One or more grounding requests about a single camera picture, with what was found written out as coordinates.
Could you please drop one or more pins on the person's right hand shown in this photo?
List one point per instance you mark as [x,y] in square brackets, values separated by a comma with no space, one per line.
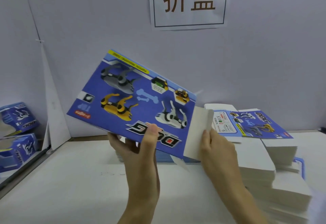
[219,157]

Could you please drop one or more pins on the person's left hand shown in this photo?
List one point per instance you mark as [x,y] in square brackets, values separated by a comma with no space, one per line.
[142,173]

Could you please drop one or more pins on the stack of boxes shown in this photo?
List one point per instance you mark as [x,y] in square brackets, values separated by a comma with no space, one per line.
[163,156]
[280,180]

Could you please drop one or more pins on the blue dog-print cardboard box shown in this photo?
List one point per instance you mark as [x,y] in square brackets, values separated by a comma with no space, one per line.
[132,104]

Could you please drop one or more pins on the pile of blue boxes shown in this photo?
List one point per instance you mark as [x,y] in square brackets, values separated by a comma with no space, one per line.
[18,119]

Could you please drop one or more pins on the person's right forearm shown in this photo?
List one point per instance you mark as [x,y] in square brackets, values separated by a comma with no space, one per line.
[244,206]

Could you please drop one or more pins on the person's left forearm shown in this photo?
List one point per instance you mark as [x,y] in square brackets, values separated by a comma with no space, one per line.
[140,215]

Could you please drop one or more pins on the black object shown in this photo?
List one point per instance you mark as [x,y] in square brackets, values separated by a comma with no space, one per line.
[323,128]

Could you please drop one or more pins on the white paper wall sign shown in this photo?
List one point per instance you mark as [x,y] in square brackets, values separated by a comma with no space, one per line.
[188,20]

